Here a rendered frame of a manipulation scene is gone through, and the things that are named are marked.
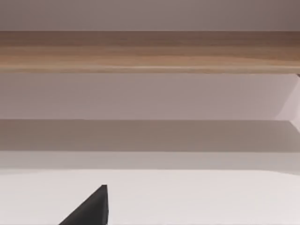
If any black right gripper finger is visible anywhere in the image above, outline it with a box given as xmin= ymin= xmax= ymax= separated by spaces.
xmin=58 ymin=184 xmax=109 ymax=225

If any wooden shelf board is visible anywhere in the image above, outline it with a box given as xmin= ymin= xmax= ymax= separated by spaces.
xmin=0 ymin=30 xmax=300 ymax=75

